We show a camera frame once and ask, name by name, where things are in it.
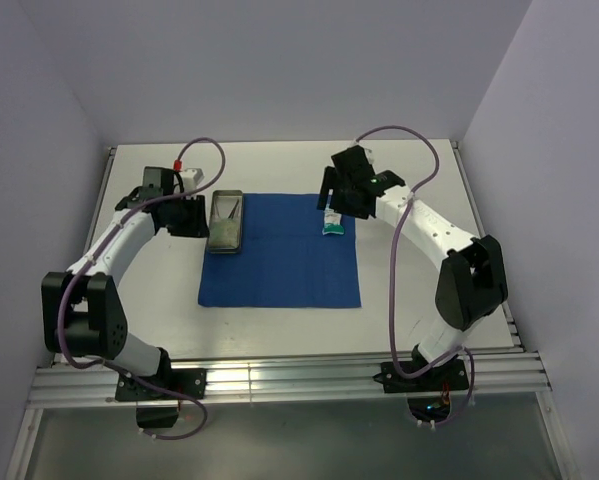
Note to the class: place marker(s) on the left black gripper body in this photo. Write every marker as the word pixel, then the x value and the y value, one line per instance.
pixel 190 216

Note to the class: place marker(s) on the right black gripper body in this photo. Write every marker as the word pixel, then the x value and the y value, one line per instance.
pixel 339 185

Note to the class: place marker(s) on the white teal gauze packet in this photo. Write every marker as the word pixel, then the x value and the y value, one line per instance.
pixel 332 223

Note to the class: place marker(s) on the metal instrument tray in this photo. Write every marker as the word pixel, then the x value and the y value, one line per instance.
pixel 215 215

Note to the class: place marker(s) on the blue surgical cloth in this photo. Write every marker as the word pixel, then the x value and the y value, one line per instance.
pixel 285 260

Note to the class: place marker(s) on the green printed glove packet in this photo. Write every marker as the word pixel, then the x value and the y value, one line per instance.
pixel 224 235

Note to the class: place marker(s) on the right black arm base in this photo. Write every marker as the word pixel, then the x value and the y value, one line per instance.
pixel 449 388

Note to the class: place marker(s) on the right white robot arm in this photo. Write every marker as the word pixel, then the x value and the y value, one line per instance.
pixel 471 281

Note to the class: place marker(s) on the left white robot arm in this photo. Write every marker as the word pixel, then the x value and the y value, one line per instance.
pixel 83 316

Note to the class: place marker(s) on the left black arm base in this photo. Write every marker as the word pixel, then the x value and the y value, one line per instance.
pixel 190 382

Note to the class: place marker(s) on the metal scissors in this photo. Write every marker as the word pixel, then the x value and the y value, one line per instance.
pixel 229 207

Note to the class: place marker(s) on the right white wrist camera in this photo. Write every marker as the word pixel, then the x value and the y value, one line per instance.
pixel 367 151

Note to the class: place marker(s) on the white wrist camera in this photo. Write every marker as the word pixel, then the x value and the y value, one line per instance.
pixel 367 151
pixel 188 179

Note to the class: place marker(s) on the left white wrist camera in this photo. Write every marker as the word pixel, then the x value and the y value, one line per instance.
pixel 188 179

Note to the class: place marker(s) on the aluminium front rail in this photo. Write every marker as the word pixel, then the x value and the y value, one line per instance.
pixel 279 380

